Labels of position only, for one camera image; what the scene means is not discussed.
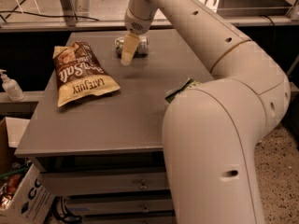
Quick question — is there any middle grey drawer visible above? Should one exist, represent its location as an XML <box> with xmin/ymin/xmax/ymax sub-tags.
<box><xmin>66</xmin><ymin>199</ymin><xmax>173</xmax><ymax>216</ymax></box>

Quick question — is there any white pump bottle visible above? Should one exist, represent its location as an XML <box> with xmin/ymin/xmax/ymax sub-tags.
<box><xmin>0</xmin><ymin>69</ymin><xmax>24</xmax><ymax>102</ymax></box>

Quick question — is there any top grey drawer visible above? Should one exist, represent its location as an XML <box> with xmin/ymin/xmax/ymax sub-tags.
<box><xmin>39</xmin><ymin>167</ymin><xmax>169</xmax><ymax>196</ymax></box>

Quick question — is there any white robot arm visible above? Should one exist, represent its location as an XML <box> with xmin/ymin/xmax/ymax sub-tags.
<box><xmin>121</xmin><ymin>0</ymin><xmax>291</xmax><ymax>224</ymax></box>

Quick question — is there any black cable on ledge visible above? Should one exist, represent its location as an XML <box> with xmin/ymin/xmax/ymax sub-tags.
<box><xmin>0</xmin><ymin>0</ymin><xmax>101</xmax><ymax>23</ymax></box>

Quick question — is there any bottom grey drawer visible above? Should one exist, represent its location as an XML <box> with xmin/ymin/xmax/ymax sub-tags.
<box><xmin>82</xmin><ymin>213</ymin><xmax>177</xmax><ymax>224</ymax></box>

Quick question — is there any grey metal frame post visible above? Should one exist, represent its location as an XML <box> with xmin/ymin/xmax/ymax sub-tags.
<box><xmin>60</xmin><ymin>0</ymin><xmax>77</xmax><ymax>27</ymax></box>

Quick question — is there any grey drawer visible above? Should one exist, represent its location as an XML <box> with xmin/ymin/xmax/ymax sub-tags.
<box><xmin>39</xmin><ymin>167</ymin><xmax>169</xmax><ymax>196</ymax></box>
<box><xmin>66</xmin><ymin>199</ymin><xmax>173</xmax><ymax>216</ymax></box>
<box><xmin>82</xmin><ymin>213</ymin><xmax>177</xmax><ymax>224</ymax></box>

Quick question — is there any brown Late July chip bag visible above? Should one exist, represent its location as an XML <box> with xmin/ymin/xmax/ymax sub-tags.
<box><xmin>52</xmin><ymin>41</ymin><xmax>121</xmax><ymax>107</ymax></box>

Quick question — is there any green Kettle chip bag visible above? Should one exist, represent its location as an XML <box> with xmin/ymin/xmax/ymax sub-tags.
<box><xmin>164</xmin><ymin>78</ymin><xmax>200</xmax><ymax>104</ymax></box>

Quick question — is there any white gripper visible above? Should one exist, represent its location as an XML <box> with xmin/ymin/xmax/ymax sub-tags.
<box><xmin>121</xmin><ymin>8</ymin><xmax>153</xmax><ymax>66</ymax></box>

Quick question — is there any white cardboard box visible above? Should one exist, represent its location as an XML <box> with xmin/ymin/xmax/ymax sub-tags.
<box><xmin>0</xmin><ymin>118</ymin><xmax>54</xmax><ymax>224</ymax></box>

